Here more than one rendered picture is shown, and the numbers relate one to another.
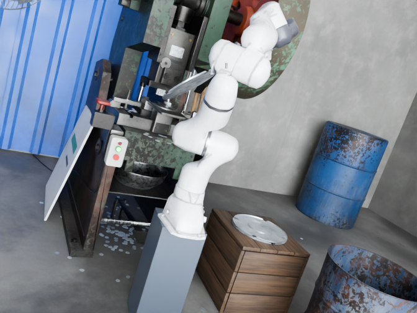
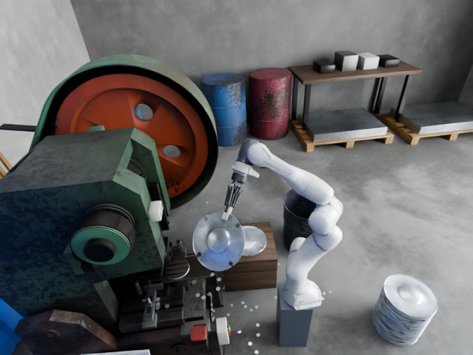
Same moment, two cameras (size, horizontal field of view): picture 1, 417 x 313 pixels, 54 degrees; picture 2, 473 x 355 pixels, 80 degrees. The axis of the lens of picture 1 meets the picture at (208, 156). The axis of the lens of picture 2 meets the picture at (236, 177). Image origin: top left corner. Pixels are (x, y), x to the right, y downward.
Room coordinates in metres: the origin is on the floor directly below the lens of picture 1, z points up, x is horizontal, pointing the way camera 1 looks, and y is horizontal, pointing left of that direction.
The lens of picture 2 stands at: (1.42, 1.01, 2.00)
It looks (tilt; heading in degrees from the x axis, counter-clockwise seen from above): 36 degrees down; 294
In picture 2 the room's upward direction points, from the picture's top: 4 degrees counter-clockwise
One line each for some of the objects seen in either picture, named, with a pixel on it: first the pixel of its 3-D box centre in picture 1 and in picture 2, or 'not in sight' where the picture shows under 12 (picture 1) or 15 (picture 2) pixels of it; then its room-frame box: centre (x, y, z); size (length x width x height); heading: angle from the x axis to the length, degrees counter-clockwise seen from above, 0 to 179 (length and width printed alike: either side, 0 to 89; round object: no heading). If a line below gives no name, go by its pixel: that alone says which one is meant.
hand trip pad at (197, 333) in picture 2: (101, 107); (199, 336); (1.86, 0.54, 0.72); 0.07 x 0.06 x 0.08; 28
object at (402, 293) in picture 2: not in sight; (410, 294); (0.89, -0.27, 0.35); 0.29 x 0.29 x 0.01
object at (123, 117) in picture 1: (151, 120); (157, 284); (2.22, 0.36, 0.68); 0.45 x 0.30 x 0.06; 118
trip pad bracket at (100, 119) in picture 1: (100, 130); (202, 343); (1.87, 0.52, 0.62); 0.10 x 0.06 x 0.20; 118
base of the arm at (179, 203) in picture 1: (187, 208); (303, 287); (1.50, 0.01, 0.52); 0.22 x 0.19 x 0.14; 21
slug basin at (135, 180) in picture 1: (136, 173); not in sight; (2.22, 0.36, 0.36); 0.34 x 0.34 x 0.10
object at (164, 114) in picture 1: (163, 121); (188, 275); (2.07, 0.27, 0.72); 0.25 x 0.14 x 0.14; 28
